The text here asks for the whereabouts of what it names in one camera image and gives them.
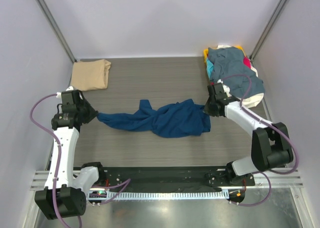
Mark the dark blue t shirt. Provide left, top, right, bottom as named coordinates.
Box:
left=97, top=99, right=211, bottom=138

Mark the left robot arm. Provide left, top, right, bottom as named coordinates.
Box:
left=34, top=86, right=107, bottom=220

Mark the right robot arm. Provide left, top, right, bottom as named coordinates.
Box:
left=204, top=83, right=294, bottom=186

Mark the white cloth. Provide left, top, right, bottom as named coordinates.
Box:
left=216, top=44, right=265, bottom=109

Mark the folded beige t shirt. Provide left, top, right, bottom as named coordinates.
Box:
left=70, top=59, right=112, bottom=91

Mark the cyan t shirt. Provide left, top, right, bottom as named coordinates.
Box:
left=205, top=58, right=214, bottom=80

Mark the pink red t shirt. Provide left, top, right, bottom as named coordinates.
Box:
left=243, top=57, right=251, bottom=69

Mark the yellow plastic bin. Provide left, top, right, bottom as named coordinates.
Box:
left=203, top=45, right=246, bottom=65

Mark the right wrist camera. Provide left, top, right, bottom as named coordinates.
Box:
left=217, top=79, right=232, bottom=97

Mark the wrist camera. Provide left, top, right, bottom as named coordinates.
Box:
left=217, top=79, right=232, bottom=97
left=56, top=86, right=74, bottom=98

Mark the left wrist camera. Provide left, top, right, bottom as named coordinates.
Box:
left=56, top=86, right=74, bottom=98

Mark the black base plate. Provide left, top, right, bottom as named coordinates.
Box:
left=96, top=166, right=255, bottom=192

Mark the slotted cable duct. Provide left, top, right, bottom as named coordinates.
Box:
left=87, top=189, right=229, bottom=201

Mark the aluminium frame rail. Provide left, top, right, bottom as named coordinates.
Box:
left=30, top=170, right=304, bottom=191

